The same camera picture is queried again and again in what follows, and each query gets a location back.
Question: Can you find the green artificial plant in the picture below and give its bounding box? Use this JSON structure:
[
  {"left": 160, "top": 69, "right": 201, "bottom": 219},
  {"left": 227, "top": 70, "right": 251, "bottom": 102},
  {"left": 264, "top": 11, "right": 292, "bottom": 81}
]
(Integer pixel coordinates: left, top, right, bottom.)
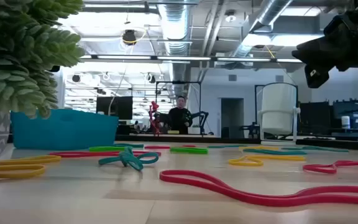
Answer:
[{"left": 0, "top": 0, "right": 86, "bottom": 119}]

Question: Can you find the red figure stand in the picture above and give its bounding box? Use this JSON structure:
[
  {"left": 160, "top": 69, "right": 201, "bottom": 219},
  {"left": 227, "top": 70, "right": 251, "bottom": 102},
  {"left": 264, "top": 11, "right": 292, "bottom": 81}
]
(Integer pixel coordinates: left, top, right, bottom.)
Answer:
[{"left": 148, "top": 101, "right": 162, "bottom": 137}]

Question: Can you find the dark cabinet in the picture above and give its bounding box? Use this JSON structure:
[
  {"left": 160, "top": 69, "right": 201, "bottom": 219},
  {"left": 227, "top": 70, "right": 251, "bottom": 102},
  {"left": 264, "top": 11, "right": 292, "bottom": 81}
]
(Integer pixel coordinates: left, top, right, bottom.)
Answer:
[{"left": 333, "top": 98, "right": 358, "bottom": 131}]

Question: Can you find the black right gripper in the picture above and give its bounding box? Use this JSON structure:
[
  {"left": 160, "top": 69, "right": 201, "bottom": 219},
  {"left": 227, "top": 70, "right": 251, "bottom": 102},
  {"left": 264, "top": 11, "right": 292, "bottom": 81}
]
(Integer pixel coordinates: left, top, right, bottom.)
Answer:
[{"left": 291, "top": 0, "right": 358, "bottom": 89}]

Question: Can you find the person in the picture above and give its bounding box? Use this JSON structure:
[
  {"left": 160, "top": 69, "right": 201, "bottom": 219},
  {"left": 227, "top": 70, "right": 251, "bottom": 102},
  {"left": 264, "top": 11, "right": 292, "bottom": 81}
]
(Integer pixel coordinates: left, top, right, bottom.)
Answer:
[{"left": 165, "top": 95, "right": 194, "bottom": 135}]

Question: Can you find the black ceiling device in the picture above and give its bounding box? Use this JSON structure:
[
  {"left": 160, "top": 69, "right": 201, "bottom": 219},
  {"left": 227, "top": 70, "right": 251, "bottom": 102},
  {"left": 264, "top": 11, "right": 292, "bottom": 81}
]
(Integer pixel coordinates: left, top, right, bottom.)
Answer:
[{"left": 122, "top": 29, "right": 137, "bottom": 46}]

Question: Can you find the large red rubber band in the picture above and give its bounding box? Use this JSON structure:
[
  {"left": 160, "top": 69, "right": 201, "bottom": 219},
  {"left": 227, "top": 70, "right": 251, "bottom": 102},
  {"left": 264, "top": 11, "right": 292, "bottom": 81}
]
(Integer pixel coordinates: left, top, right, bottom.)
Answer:
[{"left": 159, "top": 169, "right": 358, "bottom": 208}]

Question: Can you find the black table edge frame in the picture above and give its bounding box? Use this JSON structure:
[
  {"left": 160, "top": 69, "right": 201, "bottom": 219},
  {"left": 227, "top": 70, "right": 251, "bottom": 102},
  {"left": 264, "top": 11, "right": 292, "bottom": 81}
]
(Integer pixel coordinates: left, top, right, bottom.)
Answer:
[{"left": 7, "top": 133, "right": 358, "bottom": 153}]

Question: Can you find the blue plastic bin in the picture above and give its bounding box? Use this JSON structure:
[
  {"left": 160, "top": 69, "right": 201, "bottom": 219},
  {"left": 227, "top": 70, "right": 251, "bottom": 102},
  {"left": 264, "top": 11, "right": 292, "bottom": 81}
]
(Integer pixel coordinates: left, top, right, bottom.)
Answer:
[{"left": 10, "top": 108, "right": 119, "bottom": 151}]

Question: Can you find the black monitor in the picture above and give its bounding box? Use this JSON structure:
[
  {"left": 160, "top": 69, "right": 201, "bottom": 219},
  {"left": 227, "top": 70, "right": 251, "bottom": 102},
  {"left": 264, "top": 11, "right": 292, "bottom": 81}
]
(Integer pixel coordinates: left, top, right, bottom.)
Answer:
[{"left": 96, "top": 96, "right": 134, "bottom": 121}]

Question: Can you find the slanted silver air duct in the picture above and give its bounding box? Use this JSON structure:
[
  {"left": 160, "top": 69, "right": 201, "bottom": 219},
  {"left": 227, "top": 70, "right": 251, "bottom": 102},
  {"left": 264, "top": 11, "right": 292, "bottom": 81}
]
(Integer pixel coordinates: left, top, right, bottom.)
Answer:
[{"left": 230, "top": 0, "right": 294, "bottom": 60}]

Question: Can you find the grey door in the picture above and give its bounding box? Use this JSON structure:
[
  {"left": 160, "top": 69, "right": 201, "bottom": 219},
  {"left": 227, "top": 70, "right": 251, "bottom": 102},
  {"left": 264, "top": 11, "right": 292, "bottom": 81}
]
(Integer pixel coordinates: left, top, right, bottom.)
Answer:
[{"left": 221, "top": 97, "right": 245, "bottom": 139}]

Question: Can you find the yellow rubber band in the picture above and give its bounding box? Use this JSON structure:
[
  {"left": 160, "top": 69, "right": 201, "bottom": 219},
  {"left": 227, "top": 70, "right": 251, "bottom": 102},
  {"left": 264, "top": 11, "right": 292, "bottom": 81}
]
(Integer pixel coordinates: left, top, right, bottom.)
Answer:
[
  {"left": 0, "top": 164, "right": 46, "bottom": 180},
  {"left": 0, "top": 155, "right": 62, "bottom": 166},
  {"left": 227, "top": 154, "right": 306, "bottom": 167},
  {"left": 239, "top": 145, "right": 280, "bottom": 152}
]

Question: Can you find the long ceiling light bar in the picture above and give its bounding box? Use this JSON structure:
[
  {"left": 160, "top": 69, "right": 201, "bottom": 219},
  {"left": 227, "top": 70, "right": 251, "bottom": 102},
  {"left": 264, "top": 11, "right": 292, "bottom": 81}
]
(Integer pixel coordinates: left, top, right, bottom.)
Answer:
[{"left": 79, "top": 55, "right": 304, "bottom": 63}]

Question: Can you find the dark screen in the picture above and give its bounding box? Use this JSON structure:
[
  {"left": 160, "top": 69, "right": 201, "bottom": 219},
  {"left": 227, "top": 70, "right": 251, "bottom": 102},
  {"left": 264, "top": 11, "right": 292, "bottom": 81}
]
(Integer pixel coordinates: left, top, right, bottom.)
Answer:
[{"left": 299, "top": 101, "right": 334, "bottom": 131}]

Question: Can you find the white drum on stand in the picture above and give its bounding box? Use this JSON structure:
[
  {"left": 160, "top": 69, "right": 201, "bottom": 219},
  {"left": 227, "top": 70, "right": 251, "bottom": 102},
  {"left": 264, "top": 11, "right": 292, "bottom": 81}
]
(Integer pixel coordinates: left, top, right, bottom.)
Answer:
[{"left": 257, "top": 82, "right": 301, "bottom": 146}]

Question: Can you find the teal rubber band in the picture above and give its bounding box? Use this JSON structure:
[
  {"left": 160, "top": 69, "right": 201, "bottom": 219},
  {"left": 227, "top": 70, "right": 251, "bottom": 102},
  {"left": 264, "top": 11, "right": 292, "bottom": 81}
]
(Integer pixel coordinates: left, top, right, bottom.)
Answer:
[
  {"left": 98, "top": 146, "right": 160, "bottom": 172},
  {"left": 280, "top": 145, "right": 350, "bottom": 153},
  {"left": 113, "top": 142, "right": 145, "bottom": 149},
  {"left": 242, "top": 148, "right": 308, "bottom": 156}
]

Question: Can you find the green rubber band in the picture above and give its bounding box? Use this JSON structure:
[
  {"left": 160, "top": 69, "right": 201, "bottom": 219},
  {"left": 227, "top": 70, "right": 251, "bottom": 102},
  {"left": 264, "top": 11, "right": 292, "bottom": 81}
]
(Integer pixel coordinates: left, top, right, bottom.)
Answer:
[
  {"left": 170, "top": 147, "right": 209, "bottom": 155},
  {"left": 88, "top": 146, "right": 127, "bottom": 152}
]

